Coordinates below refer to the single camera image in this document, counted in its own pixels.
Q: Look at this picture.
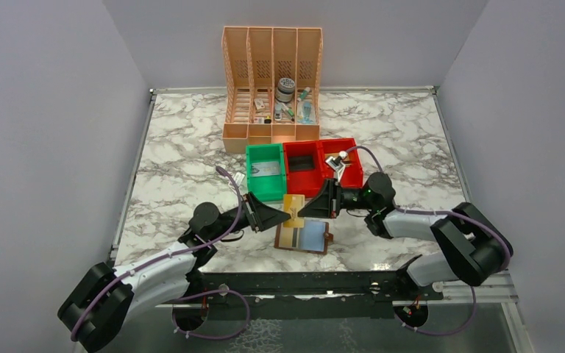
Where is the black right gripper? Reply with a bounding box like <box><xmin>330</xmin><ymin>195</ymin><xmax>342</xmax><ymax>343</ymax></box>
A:
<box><xmin>298</xmin><ymin>176</ymin><xmax>376</xmax><ymax>218</ymax></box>

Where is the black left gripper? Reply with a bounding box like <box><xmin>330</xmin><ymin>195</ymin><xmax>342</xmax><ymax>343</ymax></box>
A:
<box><xmin>208</xmin><ymin>192</ymin><xmax>291</xmax><ymax>242</ymax></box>

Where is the red plastic bin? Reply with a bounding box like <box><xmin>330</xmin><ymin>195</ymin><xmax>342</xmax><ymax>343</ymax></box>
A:
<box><xmin>319</xmin><ymin>138</ymin><xmax>363</xmax><ymax>188</ymax></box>
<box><xmin>282</xmin><ymin>140</ymin><xmax>324</xmax><ymax>198</ymax></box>

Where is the brown leather card holder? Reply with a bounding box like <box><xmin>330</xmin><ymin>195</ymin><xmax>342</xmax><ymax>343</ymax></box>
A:
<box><xmin>274</xmin><ymin>220</ymin><xmax>334</xmax><ymax>254</ymax></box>

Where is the green plastic bin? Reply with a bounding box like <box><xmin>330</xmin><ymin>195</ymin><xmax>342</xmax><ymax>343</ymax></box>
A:
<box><xmin>246</xmin><ymin>143</ymin><xmax>287</xmax><ymax>202</ymax></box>

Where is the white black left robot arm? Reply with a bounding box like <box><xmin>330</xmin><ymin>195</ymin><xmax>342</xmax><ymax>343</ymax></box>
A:
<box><xmin>57</xmin><ymin>193</ymin><xmax>290</xmax><ymax>352</ymax></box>

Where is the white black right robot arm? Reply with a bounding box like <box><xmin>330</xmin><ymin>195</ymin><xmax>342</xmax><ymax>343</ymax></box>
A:
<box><xmin>297</xmin><ymin>172</ymin><xmax>514</xmax><ymax>299</ymax></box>

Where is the silver card in green bin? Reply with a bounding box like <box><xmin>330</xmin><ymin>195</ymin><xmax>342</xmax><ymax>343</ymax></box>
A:
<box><xmin>250</xmin><ymin>161</ymin><xmax>281</xmax><ymax>177</ymax></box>

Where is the black card in red bin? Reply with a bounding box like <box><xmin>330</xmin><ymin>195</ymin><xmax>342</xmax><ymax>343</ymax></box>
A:
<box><xmin>288</xmin><ymin>155</ymin><xmax>316</xmax><ymax>172</ymax></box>

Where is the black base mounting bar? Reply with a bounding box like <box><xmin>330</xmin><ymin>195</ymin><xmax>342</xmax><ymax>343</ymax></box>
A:
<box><xmin>167</xmin><ymin>271</ymin><xmax>444</xmax><ymax>321</ymax></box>

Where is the teal packaged item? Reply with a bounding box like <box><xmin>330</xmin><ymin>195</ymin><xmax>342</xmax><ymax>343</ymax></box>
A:
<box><xmin>296</xmin><ymin>101</ymin><xmax>317</xmax><ymax>125</ymax></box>

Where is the green white marker pen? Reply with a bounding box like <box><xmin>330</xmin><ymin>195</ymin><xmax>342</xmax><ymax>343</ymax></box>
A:
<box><xmin>279</xmin><ymin>103</ymin><xmax>295</xmax><ymax>121</ymax></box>

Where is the small grey white bottle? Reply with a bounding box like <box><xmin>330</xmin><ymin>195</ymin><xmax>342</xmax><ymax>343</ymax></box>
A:
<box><xmin>274</xmin><ymin>107</ymin><xmax>282</xmax><ymax>121</ymax></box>

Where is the small white box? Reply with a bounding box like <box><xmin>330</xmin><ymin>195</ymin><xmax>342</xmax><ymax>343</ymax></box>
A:
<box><xmin>254</xmin><ymin>98</ymin><xmax>266</xmax><ymax>111</ymax></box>

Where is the small teal tube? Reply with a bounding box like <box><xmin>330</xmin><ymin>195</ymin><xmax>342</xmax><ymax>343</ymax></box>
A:
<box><xmin>297</xmin><ymin>87</ymin><xmax>311</xmax><ymax>101</ymax></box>

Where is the grey round tin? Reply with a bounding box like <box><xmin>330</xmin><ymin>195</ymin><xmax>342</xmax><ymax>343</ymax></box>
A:
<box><xmin>274</xmin><ymin>77</ymin><xmax>296</xmax><ymax>104</ymax></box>

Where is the orange plastic desk organizer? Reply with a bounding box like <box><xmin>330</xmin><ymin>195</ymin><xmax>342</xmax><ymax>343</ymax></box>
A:
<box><xmin>221</xmin><ymin>26</ymin><xmax>324</xmax><ymax>154</ymax></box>

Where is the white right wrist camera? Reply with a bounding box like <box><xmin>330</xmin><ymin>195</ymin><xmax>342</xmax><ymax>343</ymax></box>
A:
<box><xmin>325</xmin><ymin>151</ymin><xmax>349</xmax><ymax>182</ymax></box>

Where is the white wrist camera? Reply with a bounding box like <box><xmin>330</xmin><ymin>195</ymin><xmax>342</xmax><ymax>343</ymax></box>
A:
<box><xmin>325</xmin><ymin>151</ymin><xmax>349</xmax><ymax>182</ymax></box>
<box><xmin>233</xmin><ymin>172</ymin><xmax>246</xmax><ymax>185</ymax></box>

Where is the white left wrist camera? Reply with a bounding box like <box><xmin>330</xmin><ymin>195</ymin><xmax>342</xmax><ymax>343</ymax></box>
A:
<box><xmin>233</xmin><ymin>172</ymin><xmax>246</xmax><ymax>185</ymax></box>

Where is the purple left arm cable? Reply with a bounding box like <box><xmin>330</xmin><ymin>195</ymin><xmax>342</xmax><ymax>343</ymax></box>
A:
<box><xmin>70</xmin><ymin>166</ymin><xmax>252</xmax><ymax>342</ymax></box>

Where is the aluminium frame rail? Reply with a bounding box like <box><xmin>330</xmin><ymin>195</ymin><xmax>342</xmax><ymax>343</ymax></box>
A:
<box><xmin>86</xmin><ymin>271</ymin><xmax>519</xmax><ymax>309</ymax></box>

